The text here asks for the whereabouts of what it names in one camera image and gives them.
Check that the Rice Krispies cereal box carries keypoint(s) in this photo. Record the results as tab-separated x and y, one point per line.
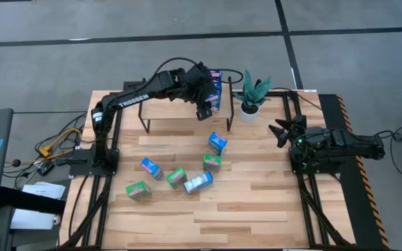
151	168
217	143
198	182

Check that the small white round device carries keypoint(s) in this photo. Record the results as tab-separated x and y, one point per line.
56	220

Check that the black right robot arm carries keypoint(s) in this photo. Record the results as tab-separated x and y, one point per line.
354	143

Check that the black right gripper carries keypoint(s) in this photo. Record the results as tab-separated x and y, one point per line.
309	139

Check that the black round knob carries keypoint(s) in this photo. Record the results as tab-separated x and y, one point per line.
16	162

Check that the snake plant in white pot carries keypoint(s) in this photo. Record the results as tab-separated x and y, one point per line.
249	113

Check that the black armrest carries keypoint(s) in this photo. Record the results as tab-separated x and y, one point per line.
30	202

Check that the Apple Jacks cereal box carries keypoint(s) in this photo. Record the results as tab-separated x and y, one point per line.
212	162
177	178
138	190

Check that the wooden shelf with black legs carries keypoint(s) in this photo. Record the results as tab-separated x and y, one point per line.
173	109

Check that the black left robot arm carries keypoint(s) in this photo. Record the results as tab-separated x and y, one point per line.
134	98

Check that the Frosted Flakes cereal box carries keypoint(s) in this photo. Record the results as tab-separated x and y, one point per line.
216	75
214	99
218	87

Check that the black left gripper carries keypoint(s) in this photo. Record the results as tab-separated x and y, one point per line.
199	83

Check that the black power box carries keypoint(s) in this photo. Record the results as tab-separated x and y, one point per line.
131	86

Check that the black mat with hazard stripes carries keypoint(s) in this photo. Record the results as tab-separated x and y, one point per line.
330	115

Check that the black aluminium table frame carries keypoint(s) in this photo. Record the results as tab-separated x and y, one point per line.
303	195

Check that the black power adapter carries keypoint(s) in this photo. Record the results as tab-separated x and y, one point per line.
45	168

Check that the white paper sheet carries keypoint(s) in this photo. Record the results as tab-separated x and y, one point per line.
44	190
30	219

